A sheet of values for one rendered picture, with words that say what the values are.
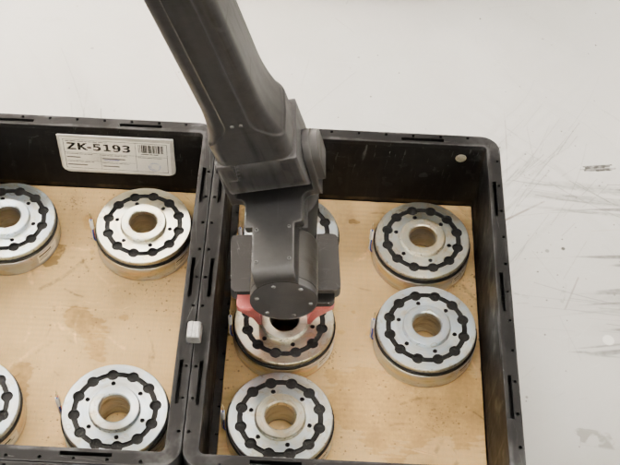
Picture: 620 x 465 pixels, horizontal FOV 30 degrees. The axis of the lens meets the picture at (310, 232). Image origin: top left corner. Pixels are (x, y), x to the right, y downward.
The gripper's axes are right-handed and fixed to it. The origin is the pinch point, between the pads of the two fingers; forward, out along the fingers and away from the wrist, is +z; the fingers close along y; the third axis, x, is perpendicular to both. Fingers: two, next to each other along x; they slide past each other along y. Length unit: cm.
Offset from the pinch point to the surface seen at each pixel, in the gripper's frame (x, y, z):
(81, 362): -2.7, -20.5, 4.0
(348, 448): -12.8, 5.9, 4.2
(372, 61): 53, 14, 17
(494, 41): 57, 32, 18
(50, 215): 13.6, -24.7, 0.9
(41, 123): 20.7, -25.3, -5.9
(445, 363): -5.4, 15.8, 1.1
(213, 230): 6.3, -6.9, -5.8
